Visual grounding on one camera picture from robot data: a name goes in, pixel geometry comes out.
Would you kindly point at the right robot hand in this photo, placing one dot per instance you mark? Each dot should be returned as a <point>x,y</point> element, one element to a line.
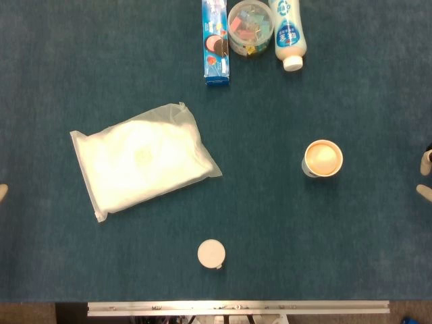
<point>426,165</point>

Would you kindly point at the white floral paper cup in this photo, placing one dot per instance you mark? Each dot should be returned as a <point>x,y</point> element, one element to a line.
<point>308,171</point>

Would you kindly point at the white frosted zip bag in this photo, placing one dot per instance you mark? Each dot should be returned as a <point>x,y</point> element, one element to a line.
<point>141,158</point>

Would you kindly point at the small blue object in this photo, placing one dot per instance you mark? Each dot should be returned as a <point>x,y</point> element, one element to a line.
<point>410,320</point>

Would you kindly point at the blue cloth table cover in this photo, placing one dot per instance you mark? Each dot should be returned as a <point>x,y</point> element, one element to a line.
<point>270,236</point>

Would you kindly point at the white milk drink bottle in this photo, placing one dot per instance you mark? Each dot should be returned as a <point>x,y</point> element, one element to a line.
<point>289,33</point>

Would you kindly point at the clear jar of binder clips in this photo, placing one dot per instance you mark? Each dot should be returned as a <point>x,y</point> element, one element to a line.
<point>250,28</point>

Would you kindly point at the small white round lid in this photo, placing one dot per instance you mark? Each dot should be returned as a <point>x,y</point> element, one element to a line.
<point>211,254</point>

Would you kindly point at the blue cookie box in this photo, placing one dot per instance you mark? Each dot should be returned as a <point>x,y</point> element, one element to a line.
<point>216,50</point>

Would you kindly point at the aluminium table edge rail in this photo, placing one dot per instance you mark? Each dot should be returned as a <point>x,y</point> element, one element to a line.
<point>236,308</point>

